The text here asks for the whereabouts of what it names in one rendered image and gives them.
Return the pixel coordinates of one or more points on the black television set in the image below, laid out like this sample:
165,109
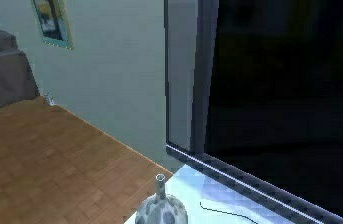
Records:
279,100

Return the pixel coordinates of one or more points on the small grey white object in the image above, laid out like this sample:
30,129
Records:
49,99

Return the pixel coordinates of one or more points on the grey spotted vase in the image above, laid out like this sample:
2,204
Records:
161,210

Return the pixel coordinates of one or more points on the framed picture with teal border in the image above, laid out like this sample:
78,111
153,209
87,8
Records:
53,20

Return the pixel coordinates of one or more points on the pale blue table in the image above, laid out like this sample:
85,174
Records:
209,200

